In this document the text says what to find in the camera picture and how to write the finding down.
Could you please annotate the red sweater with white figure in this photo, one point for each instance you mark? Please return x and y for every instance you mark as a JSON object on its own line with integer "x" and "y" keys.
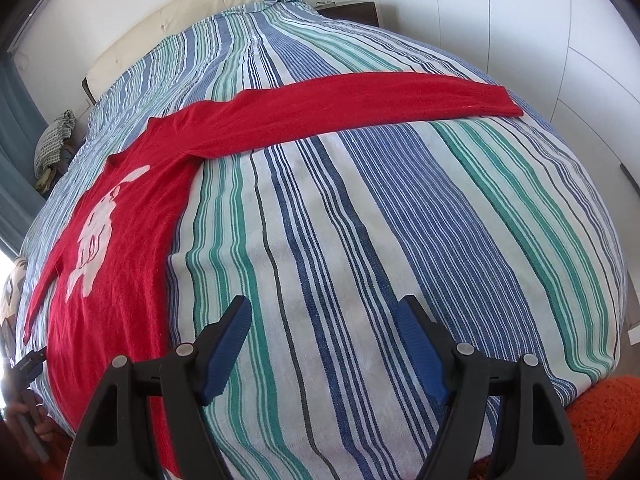
{"x": 125, "y": 260}

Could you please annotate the cream padded headboard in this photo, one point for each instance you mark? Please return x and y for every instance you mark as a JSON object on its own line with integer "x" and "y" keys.
{"x": 165, "y": 30}

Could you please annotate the checkered cloth bundle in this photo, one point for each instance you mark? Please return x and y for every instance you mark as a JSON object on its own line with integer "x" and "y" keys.
{"x": 52, "y": 140}

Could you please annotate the orange shaggy rug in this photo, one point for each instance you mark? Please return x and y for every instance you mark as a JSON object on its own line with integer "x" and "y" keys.
{"x": 605, "y": 420}

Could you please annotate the printed pillow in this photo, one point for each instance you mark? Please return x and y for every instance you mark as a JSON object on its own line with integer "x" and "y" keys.
{"x": 12, "y": 285}

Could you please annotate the blue-grey curtain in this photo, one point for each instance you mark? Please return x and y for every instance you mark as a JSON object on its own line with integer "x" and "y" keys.
{"x": 15, "y": 150}

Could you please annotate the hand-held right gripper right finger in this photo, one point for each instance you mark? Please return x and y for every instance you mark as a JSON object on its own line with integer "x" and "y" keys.
{"x": 420, "y": 350}

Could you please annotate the dark wooden nightstand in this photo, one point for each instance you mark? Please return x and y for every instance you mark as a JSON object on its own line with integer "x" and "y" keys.
{"x": 350, "y": 11}

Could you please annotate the striped blue green blanket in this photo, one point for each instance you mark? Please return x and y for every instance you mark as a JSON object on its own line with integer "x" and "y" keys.
{"x": 375, "y": 210}

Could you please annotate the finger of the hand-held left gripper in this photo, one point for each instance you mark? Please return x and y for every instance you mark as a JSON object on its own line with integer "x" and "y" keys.
{"x": 39, "y": 354}

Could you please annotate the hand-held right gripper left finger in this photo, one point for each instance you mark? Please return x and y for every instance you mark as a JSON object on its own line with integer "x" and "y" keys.
{"x": 227, "y": 350}

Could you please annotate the person's left hand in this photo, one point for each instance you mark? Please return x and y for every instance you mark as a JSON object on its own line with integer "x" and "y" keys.
{"x": 42, "y": 427}

